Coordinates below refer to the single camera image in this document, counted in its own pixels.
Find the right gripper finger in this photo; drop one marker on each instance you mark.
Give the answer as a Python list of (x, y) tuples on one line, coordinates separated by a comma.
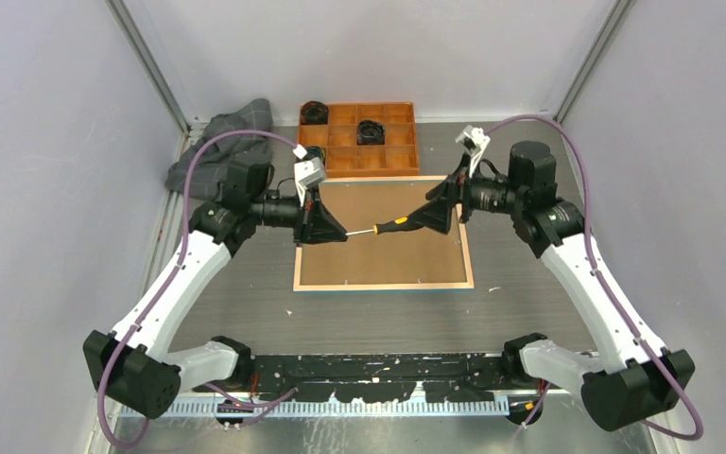
[(451, 187), (436, 215)]

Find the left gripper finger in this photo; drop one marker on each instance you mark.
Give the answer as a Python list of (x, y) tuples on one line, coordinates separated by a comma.
[(312, 235), (316, 219)]

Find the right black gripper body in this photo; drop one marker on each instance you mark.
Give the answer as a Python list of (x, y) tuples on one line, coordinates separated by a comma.
[(492, 194)]

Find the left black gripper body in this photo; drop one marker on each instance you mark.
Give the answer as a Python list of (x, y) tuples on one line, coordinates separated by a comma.
[(277, 211)]

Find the black yellow screwdriver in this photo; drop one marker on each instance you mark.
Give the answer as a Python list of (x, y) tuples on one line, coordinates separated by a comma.
[(402, 224)]

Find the blue picture frame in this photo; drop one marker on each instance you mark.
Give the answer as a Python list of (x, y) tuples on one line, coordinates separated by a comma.
[(419, 260)]

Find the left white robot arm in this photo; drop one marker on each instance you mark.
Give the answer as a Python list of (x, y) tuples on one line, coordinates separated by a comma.
[(132, 364)]

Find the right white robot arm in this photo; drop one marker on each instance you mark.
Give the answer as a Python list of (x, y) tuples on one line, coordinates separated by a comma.
[(633, 375)]

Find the grey checked cloth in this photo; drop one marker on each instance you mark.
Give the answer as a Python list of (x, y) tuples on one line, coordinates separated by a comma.
[(211, 172)]

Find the orange compartment tray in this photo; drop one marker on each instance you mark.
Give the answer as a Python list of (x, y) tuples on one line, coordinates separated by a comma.
[(399, 156)]

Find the green black tape roll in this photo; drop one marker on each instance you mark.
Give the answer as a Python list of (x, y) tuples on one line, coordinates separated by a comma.
[(316, 151)]

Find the black tape roll centre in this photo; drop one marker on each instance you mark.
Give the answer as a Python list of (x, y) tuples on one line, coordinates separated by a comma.
[(370, 133)]

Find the black tape roll top left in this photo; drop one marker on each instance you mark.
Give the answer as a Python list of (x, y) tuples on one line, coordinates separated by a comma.
[(313, 113)]

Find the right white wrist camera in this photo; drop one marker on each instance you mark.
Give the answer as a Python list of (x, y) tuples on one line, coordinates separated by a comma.
[(475, 141)]

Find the aluminium left rail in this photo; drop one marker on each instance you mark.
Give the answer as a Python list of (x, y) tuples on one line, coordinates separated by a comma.
[(177, 299)]

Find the aluminium rail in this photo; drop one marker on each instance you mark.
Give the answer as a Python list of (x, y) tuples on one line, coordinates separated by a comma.
[(177, 299), (241, 402)]

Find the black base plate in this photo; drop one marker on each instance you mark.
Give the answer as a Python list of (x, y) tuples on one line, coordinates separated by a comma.
[(451, 377)]

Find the aluminium front rail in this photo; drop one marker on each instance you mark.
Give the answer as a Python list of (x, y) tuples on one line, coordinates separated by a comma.
[(241, 402)]

